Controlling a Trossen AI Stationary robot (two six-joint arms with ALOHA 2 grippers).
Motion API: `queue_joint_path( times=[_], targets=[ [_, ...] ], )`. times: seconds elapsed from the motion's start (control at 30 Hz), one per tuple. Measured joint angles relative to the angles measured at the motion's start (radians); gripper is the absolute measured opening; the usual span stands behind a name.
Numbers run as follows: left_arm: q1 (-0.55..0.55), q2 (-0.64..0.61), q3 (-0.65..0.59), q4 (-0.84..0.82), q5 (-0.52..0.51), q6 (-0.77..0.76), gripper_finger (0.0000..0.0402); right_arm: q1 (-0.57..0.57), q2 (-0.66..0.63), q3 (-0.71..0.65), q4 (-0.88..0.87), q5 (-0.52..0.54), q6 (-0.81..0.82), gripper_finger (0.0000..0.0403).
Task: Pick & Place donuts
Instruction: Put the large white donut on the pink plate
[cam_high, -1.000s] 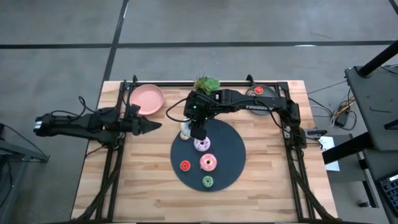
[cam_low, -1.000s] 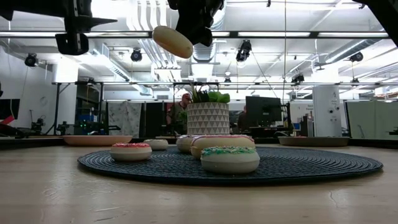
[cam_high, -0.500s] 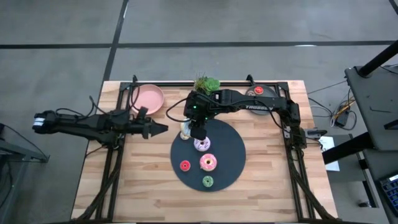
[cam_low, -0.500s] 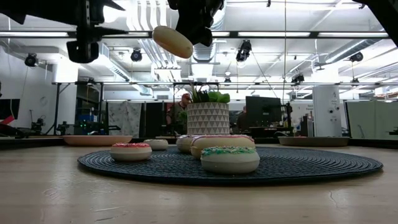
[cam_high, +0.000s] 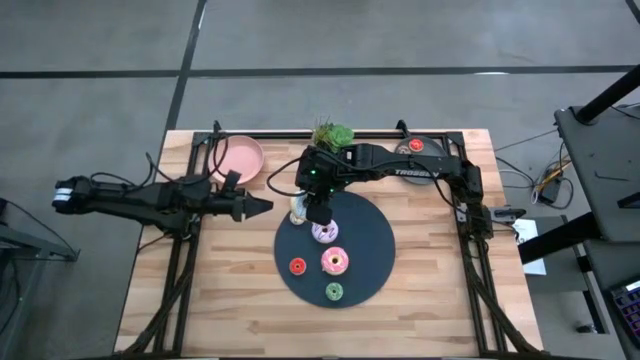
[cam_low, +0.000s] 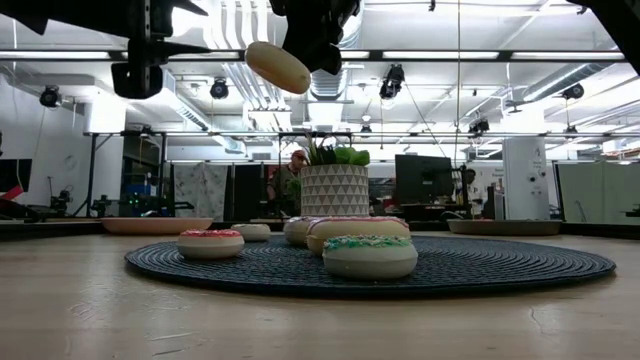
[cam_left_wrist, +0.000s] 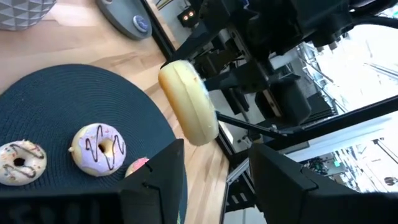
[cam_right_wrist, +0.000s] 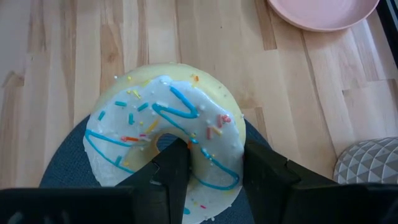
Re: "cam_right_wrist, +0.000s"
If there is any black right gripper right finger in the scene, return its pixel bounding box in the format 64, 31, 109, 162
243, 139, 338, 224

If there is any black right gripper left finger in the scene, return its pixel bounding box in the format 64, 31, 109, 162
114, 138, 192, 224

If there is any black aluminium rig frame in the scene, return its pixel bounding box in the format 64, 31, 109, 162
376, 0, 398, 68

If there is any round dark woven placemat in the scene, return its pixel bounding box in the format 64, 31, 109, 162
39, 114, 271, 224

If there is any pink plate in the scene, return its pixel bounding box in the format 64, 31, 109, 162
266, 0, 381, 32

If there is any large white-iced donut blue drizzle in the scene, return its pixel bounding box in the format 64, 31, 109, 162
82, 62, 247, 224

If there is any succulent in triangle-patterned pot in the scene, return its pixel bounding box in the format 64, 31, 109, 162
333, 136, 398, 185

